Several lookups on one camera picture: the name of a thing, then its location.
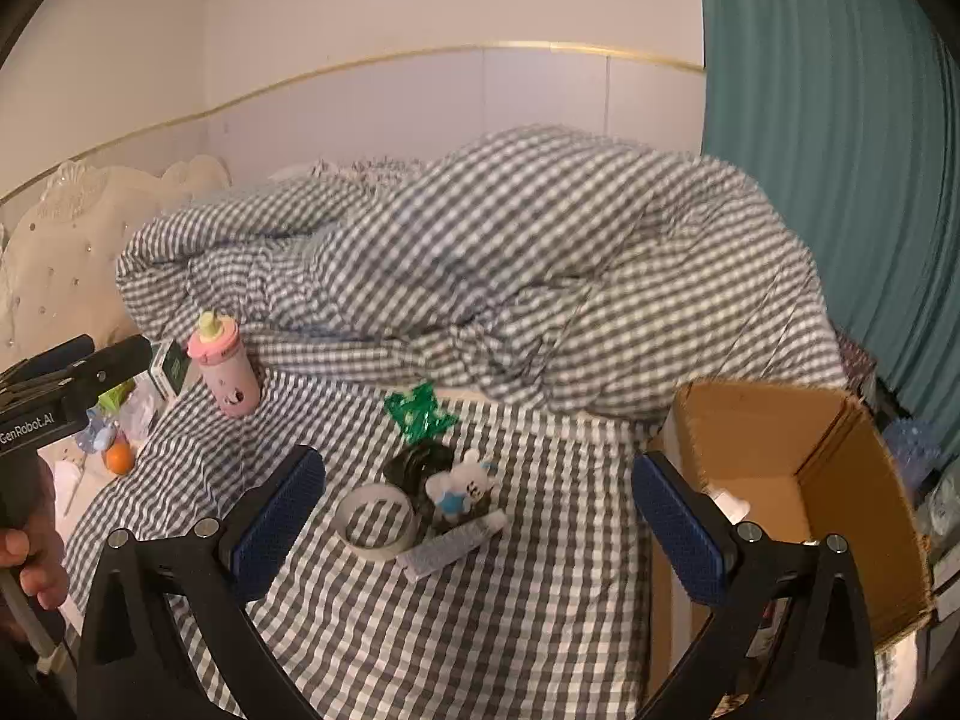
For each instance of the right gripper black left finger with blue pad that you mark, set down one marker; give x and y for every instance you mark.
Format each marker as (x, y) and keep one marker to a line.
(133, 662)

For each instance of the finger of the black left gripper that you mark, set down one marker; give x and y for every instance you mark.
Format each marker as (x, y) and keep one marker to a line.
(77, 360)

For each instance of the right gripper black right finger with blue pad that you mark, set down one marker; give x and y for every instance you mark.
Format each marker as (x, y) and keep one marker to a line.
(787, 620)

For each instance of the person's left hand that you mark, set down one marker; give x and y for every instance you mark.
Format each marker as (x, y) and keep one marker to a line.
(38, 553)

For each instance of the small dark green box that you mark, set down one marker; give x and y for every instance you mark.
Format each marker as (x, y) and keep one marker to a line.
(169, 369)

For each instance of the white tape roll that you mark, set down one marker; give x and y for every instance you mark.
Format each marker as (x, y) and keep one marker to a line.
(377, 522)

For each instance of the green snack packet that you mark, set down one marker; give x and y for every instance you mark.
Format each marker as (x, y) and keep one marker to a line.
(418, 414)

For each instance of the grey checked bed sheet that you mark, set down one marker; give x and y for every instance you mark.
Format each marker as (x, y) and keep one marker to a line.
(546, 619)

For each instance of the black glossy bottle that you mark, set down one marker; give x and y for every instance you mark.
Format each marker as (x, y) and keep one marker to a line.
(411, 467)

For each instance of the teal curtain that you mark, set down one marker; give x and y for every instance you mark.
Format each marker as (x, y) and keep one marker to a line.
(846, 113)

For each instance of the orange ball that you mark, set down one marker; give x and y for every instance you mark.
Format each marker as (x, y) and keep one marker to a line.
(119, 458)

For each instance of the white tube with label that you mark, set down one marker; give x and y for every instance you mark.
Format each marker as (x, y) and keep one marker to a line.
(438, 553)

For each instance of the white bunny plush toy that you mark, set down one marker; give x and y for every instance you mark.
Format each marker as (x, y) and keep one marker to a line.
(458, 493)

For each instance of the pink baby bottle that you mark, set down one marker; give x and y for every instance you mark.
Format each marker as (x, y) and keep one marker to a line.
(217, 349)

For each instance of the grey checked duvet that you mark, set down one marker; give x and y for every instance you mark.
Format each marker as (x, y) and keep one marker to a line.
(541, 266)

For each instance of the brown cardboard box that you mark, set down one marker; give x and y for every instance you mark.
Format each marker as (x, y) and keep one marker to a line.
(802, 463)

